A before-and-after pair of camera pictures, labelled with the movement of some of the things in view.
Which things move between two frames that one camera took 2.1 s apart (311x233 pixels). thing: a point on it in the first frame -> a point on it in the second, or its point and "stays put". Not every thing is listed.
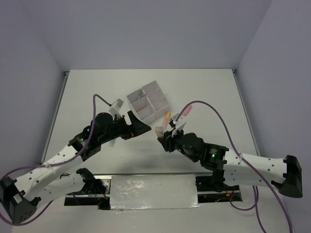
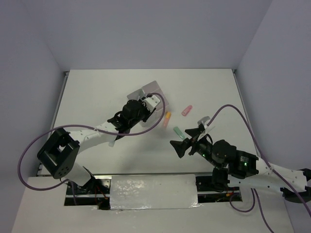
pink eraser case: [187, 110] stays put
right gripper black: [166, 141] -> [180, 146]
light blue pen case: [111, 143] stays put
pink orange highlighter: [168, 117] stays put
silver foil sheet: [153, 191] stays put
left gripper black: [136, 127] -> [147, 112]
